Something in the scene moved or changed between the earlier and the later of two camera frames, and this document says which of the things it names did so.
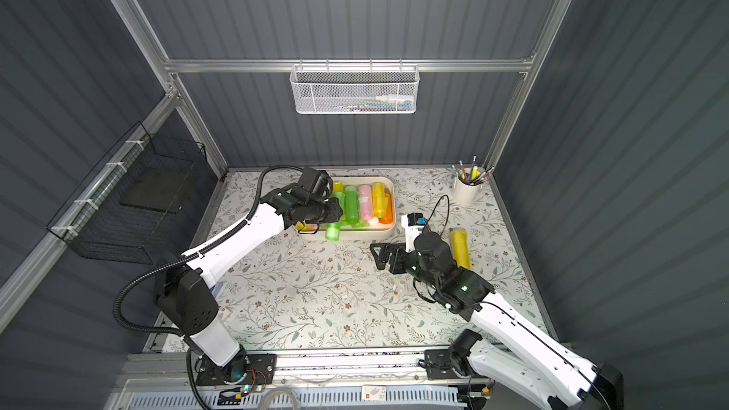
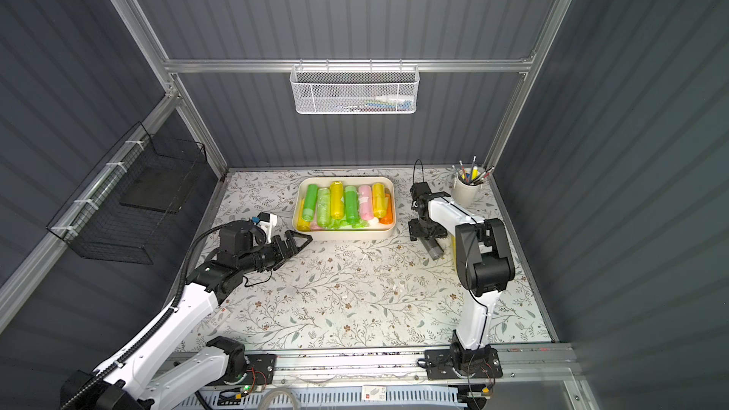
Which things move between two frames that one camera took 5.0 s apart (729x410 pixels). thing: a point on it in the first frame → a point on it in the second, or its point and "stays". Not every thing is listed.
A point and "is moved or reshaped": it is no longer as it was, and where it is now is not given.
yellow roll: [379, 198] stays
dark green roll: [333, 230] is moved or reshaped
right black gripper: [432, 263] → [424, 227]
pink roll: [364, 195] stays
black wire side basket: [135, 200] stays
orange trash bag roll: [388, 216] stays
